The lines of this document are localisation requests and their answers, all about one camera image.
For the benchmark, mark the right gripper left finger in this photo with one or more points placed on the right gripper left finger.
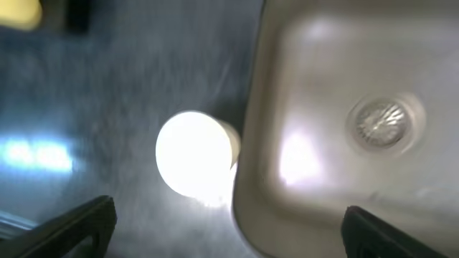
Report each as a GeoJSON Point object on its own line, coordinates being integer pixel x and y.
{"type": "Point", "coordinates": [82, 225]}

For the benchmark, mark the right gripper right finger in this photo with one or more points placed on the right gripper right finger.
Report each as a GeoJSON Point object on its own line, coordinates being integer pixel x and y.
{"type": "Point", "coordinates": [369, 236]}

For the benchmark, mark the white cup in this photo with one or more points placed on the white cup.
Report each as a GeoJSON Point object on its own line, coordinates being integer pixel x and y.
{"type": "Point", "coordinates": [193, 154]}

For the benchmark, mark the steel sink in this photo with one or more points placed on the steel sink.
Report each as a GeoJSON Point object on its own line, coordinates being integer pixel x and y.
{"type": "Point", "coordinates": [322, 71]}

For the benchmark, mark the yellow cup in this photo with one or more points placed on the yellow cup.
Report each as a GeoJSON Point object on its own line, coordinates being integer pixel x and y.
{"type": "Point", "coordinates": [18, 12]}

